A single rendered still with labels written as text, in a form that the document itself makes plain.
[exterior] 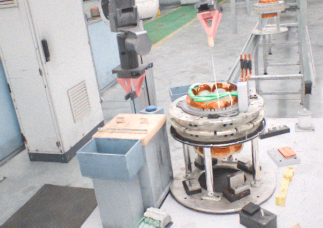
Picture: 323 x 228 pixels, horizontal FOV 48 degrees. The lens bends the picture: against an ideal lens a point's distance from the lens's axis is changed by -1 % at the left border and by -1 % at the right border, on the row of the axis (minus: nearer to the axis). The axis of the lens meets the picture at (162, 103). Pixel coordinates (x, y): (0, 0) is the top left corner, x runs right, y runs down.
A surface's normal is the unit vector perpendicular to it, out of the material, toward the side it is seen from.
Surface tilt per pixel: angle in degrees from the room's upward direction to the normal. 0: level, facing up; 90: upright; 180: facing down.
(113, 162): 90
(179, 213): 0
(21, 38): 90
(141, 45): 93
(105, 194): 90
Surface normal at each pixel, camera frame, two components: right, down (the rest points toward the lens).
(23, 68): -0.32, 0.36
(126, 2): 0.58, 0.44
